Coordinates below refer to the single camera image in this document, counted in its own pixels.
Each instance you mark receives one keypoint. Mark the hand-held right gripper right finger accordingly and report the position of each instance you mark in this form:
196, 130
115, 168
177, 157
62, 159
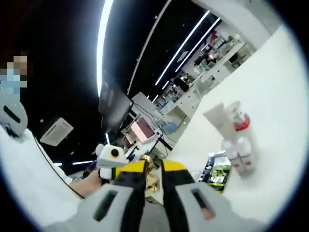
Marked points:
173, 193

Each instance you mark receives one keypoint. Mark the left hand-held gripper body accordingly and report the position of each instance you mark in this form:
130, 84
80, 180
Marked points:
113, 157

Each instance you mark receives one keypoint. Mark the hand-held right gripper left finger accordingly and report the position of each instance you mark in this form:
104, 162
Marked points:
131, 193

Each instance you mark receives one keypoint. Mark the gold foil skincare sachet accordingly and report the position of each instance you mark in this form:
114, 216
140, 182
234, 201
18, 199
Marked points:
152, 178

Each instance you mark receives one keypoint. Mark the black green skincare sachet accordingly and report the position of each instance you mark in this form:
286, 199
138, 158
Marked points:
218, 174

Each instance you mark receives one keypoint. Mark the white skincare tube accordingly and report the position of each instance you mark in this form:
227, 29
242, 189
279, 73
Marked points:
220, 120

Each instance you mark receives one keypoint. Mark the person's left hand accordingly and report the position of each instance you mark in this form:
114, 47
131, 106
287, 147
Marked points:
94, 182

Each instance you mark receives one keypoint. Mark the silver laptop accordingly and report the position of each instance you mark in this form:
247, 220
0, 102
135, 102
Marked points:
142, 129

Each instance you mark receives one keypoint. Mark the black monitor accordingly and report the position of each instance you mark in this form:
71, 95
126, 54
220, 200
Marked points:
116, 104

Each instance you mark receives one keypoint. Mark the ceiling air conditioner unit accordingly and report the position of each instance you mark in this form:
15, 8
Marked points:
56, 131

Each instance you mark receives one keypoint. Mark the blue water jug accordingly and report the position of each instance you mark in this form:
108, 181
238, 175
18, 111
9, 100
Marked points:
172, 128

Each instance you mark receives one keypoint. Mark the white chest device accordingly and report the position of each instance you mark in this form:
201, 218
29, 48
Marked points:
13, 118

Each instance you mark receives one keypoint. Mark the long ceiling light strip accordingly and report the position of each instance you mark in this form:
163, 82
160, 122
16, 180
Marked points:
105, 43

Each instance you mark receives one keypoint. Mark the row of white office desks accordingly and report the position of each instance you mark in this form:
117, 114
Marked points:
205, 79

